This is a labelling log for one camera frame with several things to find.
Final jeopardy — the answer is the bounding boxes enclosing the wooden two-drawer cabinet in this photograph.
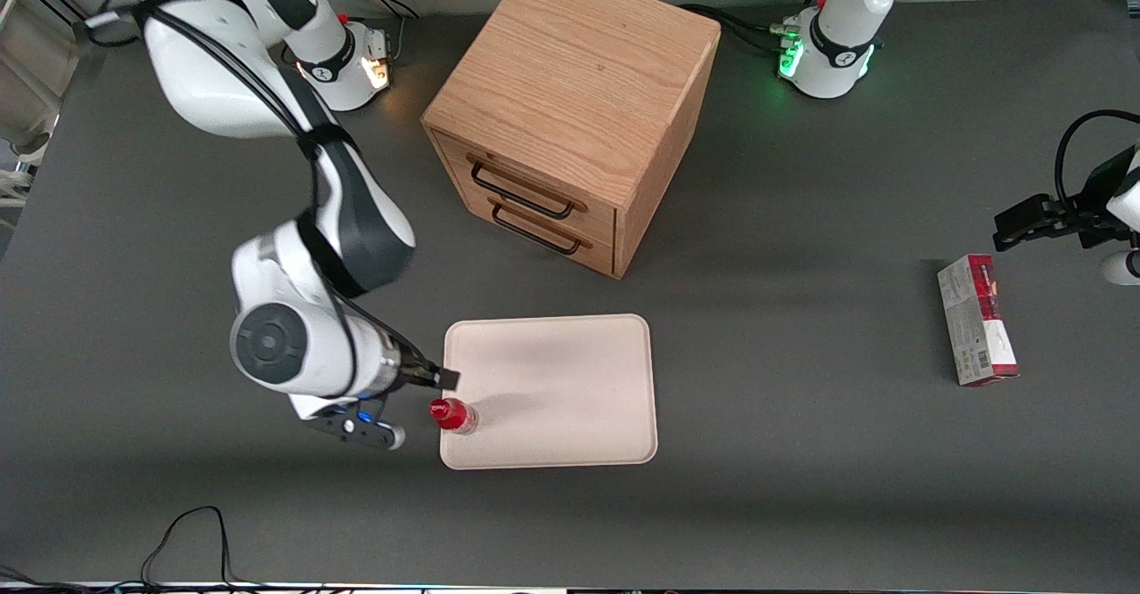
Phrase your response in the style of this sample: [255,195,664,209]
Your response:
[420,0,722,281]

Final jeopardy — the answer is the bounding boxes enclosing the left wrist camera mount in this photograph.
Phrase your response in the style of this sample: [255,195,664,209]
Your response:
[1101,249,1140,287]

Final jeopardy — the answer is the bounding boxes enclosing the thin black looped table cable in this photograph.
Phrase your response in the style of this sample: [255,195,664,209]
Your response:
[0,506,344,594]

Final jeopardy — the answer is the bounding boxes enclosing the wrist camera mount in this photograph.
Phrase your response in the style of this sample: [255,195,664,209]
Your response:
[301,400,407,452]
[1101,249,1140,287]

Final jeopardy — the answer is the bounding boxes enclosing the red coke bottle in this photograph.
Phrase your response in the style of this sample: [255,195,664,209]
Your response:
[429,397,480,436]

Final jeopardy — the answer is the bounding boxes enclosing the red and grey carton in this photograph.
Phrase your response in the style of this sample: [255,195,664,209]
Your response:
[937,254,1021,387]

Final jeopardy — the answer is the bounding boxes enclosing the beige plastic tray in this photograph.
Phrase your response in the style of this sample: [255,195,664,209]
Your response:
[439,313,659,471]

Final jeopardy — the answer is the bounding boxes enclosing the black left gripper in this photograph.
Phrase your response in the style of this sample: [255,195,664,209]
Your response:
[993,147,1140,253]

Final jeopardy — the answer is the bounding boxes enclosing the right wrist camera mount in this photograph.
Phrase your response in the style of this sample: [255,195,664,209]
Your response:
[301,400,407,452]

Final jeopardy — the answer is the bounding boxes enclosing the long black drawer handle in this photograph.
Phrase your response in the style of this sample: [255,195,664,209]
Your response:
[469,160,576,221]

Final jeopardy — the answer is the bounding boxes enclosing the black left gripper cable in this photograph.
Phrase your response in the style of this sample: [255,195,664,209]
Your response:
[1054,110,1140,214]

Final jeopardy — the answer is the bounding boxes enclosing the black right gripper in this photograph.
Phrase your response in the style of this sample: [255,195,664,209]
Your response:
[383,336,461,396]

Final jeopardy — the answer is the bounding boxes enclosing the black left arm base cable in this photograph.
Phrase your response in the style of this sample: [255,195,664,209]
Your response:
[680,0,835,53]

